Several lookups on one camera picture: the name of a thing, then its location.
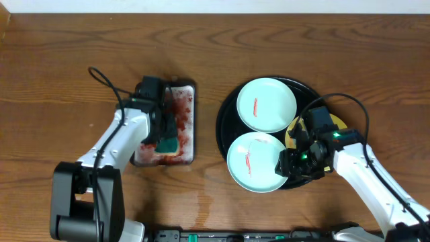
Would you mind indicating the round black tray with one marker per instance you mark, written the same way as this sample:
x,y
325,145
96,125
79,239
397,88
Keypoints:
x,y
229,126

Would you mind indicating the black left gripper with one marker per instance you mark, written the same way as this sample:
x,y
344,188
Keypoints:
x,y
170,119

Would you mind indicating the black rectangular wash tray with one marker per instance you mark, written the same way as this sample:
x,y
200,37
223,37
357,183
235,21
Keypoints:
x,y
180,99

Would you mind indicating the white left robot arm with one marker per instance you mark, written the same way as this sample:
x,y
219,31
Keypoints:
x,y
87,202

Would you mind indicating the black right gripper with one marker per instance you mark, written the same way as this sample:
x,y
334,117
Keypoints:
x,y
288,160

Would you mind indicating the yellow plate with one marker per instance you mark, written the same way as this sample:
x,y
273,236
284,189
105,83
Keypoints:
x,y
290,143

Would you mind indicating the mint green plate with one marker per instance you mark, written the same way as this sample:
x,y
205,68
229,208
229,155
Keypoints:
x,y
251,160
266,105

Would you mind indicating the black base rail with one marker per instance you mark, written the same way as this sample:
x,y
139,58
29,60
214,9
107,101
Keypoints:
x,y
198,236

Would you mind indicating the green scrubbing sponge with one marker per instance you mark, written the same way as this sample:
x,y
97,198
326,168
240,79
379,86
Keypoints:
x,y
167,146

